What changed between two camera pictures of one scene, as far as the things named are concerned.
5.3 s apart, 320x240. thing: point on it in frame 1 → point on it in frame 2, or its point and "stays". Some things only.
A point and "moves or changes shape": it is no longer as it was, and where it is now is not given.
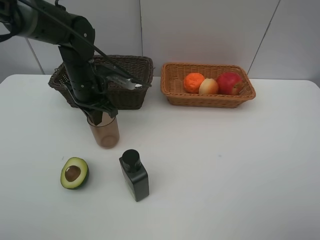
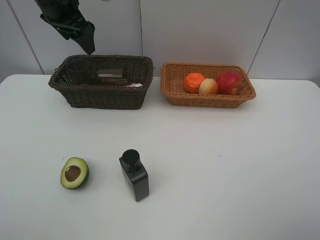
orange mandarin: [192, 81] stays
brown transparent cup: [106, 133] moves or changes shape
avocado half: [75, 173] stays
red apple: [225, 82] stays
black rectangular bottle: [135, 173] stays
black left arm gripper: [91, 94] → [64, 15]
